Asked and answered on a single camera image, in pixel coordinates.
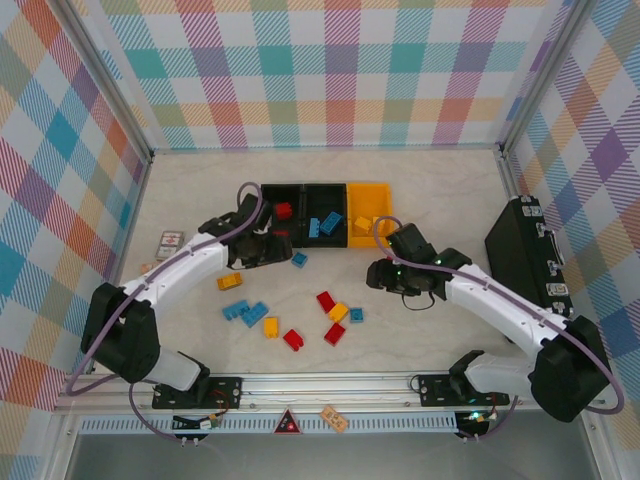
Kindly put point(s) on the black hard case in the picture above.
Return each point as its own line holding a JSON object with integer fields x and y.
{"x": 515, "y": 245}

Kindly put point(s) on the aluminium frame post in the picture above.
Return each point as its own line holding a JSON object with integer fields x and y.
{"x": 545, "y": 75}
{"x": 112, "y": 80}

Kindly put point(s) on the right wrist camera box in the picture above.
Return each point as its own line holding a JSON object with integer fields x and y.
{"x": 410, "y": 240}

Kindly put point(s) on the aluminium front rail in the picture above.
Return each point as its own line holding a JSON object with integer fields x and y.
{"x": 325, "y": 387}

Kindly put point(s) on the long yellow lego brick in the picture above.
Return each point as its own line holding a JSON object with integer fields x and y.
{"x": 230, "y": 282}

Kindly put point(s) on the aluminium back rail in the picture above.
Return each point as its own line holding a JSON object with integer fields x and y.
{"x": 325, "y": 148}

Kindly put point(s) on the slotted metal strip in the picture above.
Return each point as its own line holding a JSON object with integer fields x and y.
{"x": 250, "y": 425}

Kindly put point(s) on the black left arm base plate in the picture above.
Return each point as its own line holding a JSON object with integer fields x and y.
{"x": 225, "y": 392}

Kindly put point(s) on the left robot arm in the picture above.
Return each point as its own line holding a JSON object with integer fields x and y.
{"x": 175, "y": 265}

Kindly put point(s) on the grey metal panel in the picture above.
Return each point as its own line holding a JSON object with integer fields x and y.
{"x": 325, "y": 457}

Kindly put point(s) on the small blue lego brick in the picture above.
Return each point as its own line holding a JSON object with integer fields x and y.
{"x": 299, "y": 258}
{"x": 356, "y": 315}

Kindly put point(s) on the orange paper tag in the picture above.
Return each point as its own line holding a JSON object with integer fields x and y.
{"x": 333, "y": 418}

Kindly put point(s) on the long blue lego brick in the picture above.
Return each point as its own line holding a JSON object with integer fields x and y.
{"x": 256, "y": 316}
{"x": 233, "y": 312}
{"x": 331, "y": 223}

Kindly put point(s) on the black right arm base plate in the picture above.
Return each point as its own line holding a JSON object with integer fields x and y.
{"x": 435, "y": 390}

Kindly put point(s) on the black plastic bin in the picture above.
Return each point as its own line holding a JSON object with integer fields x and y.
{"x": 326, "y": 200}
{"x": 287, "y": 192}

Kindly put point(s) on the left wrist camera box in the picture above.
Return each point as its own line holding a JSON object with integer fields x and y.
{"x": 250, "y": 212}

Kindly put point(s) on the playing card box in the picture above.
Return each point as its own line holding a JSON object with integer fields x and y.
{"x": 169, "y": 245}

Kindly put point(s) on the red warning triangle sticker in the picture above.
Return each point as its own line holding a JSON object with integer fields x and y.
{"x": 287, "y": 424}

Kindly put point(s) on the yellow plastic bin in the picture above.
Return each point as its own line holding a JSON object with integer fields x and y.
{"x": 370, "y": 197}

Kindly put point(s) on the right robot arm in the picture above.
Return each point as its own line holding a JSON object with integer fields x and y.
{"x": 500, "y": 307}

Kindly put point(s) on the small wooden tag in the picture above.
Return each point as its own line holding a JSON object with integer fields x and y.
{"x": 150, "y": 268}

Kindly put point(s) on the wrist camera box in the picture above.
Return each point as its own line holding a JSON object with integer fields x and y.
{"x": 410, "y": 240}
{"x": 250, "y": 212}

